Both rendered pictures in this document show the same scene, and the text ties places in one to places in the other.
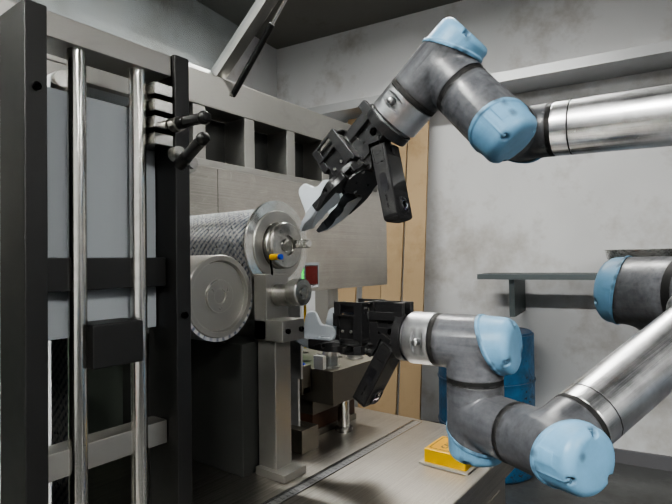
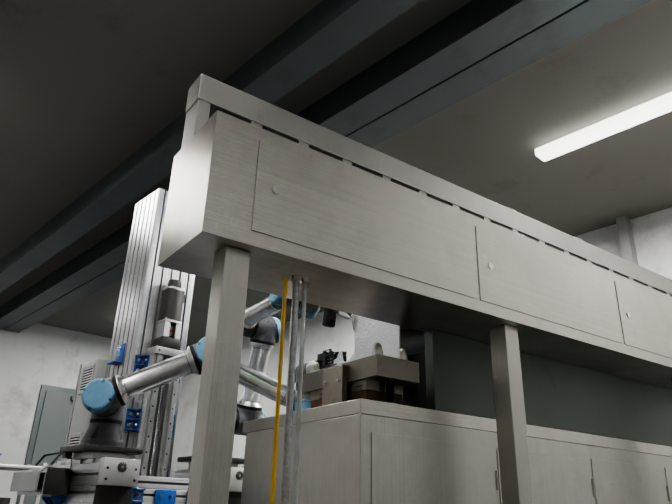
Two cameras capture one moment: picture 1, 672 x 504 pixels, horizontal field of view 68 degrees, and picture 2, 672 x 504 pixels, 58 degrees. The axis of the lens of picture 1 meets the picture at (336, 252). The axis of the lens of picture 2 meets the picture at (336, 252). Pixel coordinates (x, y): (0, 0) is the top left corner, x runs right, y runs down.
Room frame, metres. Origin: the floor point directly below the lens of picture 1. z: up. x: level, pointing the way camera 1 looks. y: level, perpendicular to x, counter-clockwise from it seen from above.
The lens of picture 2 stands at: (2.88, 0.63, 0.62)
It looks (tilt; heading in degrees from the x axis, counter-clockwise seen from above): 23 degrees up; 198
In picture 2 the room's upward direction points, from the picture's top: 2 degrees clockwise
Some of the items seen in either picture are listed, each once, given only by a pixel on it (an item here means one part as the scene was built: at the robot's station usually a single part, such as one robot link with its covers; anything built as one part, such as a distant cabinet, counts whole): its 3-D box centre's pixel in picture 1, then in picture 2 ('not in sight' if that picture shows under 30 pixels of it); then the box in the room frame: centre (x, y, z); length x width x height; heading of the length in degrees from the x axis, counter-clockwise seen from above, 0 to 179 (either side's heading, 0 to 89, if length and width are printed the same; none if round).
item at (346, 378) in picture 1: (280, 367); (355, 378); (1.07, 0.12, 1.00); 0.40 x 0.16 x 0.06; 53
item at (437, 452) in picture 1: (453, 453); not in sight; (0.81, -0.18, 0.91); 0.07 x 0.07 x 0.02; 53
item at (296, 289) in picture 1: (298, 292); not in sight; (0.75, 0.06, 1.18); 0.04 x 0.02 x 0.04; 143
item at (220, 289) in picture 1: (168, 293); not in sight; (0.80, 0.27, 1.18); 0.26 x 0.12 x 0.12; 53
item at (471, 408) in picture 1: (483, 420); (304, 400); (0.67, -0.19, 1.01); 0.11 x 0.08 x 0.11; 24
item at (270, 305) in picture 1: (280, 373); not in sight; (0.77, 0.09, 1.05); 0.06 x 0.05 x 0.31; 53
